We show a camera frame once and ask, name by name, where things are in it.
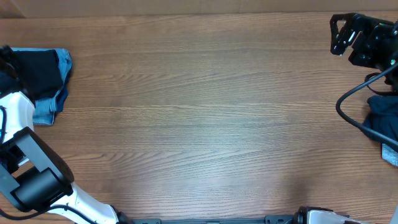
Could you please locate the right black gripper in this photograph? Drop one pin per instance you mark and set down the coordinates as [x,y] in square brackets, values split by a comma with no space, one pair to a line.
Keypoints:
[358,43]

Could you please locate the black garment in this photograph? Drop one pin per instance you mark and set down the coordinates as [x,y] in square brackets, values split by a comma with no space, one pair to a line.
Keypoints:
[34,73]

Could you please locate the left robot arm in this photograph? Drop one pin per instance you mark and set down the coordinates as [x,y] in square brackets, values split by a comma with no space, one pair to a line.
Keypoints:
[34,178]

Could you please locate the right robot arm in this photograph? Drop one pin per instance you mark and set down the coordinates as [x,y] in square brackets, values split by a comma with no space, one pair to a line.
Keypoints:
[374,41]

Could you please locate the dark navy garment pile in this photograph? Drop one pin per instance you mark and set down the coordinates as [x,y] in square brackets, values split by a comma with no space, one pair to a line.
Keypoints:
[382,117]

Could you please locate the light denim fabric piece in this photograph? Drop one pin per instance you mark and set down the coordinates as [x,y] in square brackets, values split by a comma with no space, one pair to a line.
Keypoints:
[389,155]

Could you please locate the folded light blue jeans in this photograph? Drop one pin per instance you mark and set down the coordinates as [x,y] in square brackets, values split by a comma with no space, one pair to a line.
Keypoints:
[46,109]

